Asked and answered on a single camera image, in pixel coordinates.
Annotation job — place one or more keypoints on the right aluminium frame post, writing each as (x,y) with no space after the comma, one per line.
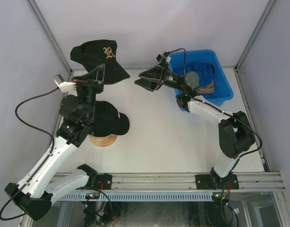
(266,12)

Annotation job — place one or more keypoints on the grey slotted cable duct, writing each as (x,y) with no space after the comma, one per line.
(137,196)

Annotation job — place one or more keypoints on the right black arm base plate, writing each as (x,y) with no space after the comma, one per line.
(204,181)

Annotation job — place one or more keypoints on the blue plastic bin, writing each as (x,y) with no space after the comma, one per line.
(222,90)

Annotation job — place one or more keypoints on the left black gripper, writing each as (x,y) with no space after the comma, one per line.
(94,79)

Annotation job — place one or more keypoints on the aluminium front rail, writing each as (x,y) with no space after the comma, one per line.
(248,182)

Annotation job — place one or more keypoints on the blue baseball cap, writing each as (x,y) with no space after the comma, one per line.
(205,71)

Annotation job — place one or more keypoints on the tan cap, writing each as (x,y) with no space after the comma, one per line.
(209,89)

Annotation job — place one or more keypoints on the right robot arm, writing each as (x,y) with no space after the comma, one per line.
(235,134)

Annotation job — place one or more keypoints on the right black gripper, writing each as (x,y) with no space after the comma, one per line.
(151,77)

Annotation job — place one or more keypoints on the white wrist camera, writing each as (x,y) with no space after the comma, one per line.
(64,86)
(164,55)

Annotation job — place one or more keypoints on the left aluminium frame post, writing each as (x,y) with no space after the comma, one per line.
(49,34)

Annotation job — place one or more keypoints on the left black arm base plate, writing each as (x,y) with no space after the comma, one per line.
(101,182)

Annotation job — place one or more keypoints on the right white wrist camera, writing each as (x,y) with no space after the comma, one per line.
(164,55)

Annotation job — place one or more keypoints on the wooden hat stand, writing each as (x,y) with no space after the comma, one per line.
(103,141)

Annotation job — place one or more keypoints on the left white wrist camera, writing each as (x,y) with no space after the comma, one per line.
(64,86)

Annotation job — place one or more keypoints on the black cap gold logo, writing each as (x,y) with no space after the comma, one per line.
(91,54)

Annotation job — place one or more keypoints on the aluminium frame post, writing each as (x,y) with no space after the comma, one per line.
(49,34)
(266,12)

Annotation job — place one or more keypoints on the black baseball cap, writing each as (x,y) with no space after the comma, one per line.
(108,121)

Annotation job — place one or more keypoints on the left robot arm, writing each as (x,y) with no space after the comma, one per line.
(36,193)

